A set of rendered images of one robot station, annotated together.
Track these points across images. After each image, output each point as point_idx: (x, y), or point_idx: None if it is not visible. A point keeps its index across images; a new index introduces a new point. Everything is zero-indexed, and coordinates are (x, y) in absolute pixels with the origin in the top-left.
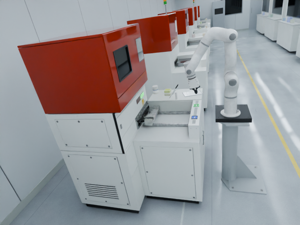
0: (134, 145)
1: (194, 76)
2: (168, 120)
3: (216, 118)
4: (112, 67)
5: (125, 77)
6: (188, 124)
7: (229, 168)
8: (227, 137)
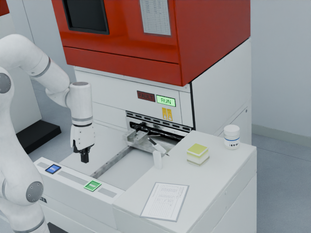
0: None
1: (71, 121)
2: (130, 170)
3: (48, 223)
4: (56, 3)
5: (83, 30)
6: (44, 157)
7: None
8: None
